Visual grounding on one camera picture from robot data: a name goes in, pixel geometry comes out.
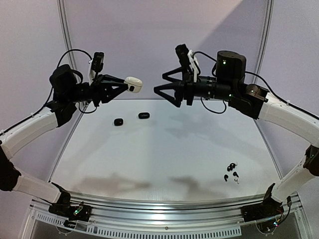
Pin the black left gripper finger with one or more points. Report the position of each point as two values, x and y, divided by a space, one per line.
110 91
105 79

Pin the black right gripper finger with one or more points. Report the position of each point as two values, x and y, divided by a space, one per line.
167 75
172 92

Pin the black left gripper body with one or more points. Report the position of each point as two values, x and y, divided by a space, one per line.
94 90

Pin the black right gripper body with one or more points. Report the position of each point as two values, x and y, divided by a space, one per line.
189 89

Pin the white earbud charging case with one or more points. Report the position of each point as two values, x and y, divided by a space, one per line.
134 84

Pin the black glossy charging case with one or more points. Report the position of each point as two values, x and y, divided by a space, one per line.
118 122

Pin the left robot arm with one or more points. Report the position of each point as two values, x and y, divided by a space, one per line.
67 92

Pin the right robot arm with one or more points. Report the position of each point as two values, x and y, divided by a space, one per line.
256 102

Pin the black oval charging case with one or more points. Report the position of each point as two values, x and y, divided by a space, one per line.
143 115

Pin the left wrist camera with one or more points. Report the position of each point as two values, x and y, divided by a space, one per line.
95 66

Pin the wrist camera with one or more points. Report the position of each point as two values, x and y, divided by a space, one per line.
188 62
95 66

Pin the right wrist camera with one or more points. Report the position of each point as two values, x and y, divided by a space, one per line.
188 62

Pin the aluminium frame post left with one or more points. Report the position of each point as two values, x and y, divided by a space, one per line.
65 31

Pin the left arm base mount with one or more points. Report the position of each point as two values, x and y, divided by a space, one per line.
77 212

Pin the aluminium front rail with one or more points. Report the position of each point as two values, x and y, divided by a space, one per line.
136 219

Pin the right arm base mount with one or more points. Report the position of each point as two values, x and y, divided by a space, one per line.
267 208

